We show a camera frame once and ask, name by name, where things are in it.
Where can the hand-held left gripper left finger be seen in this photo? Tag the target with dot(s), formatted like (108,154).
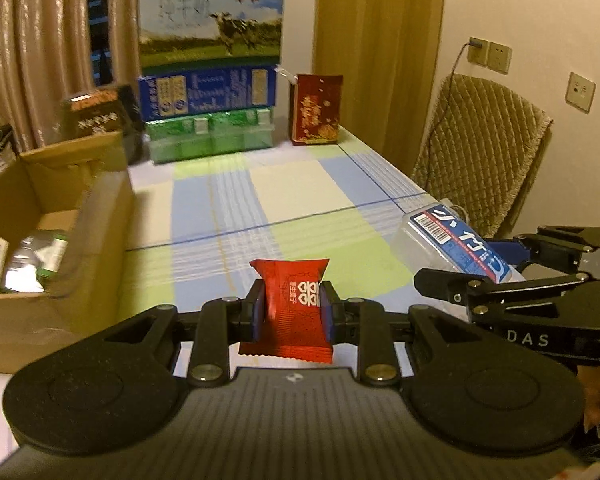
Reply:
(259,310)

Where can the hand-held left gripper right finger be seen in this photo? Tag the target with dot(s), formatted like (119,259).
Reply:
(326,310)

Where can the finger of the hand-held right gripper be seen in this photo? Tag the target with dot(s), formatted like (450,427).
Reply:
(555,245)
(455,287)

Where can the red candy packet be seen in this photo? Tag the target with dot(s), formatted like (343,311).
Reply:
(292,280)

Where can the clear plastic box blue label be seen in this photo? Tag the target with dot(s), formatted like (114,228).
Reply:
(455,240)

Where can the cardboard box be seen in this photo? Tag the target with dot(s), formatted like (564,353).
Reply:
(80,260)

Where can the silver foil bag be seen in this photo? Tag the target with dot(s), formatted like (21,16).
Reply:
(22,270)

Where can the checked desktop tablecloth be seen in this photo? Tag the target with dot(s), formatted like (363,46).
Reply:
(290,195)

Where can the chair with quilted cover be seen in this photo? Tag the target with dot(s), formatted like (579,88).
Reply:
(485,150)

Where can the green wrapped carton pack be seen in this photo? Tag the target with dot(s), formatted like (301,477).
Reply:
(205,137)

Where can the dark red gift box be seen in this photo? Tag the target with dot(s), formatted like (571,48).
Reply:
(317,110)

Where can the flat blue box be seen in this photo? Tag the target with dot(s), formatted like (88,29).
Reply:
(205,92)

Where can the yellow curtain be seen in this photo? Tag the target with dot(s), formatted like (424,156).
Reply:
(380,60)

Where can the black printed box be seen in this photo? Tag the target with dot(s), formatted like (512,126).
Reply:
(95,115)

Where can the cow print milk carton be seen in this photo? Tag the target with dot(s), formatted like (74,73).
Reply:
(210,15)

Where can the dark window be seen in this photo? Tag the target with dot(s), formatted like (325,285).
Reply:
(99,20)

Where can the pink beige curtain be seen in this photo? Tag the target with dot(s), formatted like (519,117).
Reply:
(35,50)

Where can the single wall socket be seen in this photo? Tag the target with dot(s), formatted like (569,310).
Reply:
(581,91)

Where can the empty wall socket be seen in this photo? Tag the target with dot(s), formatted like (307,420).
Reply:
(500,58)

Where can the wall socket with charger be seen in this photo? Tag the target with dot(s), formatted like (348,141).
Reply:
(478,55)

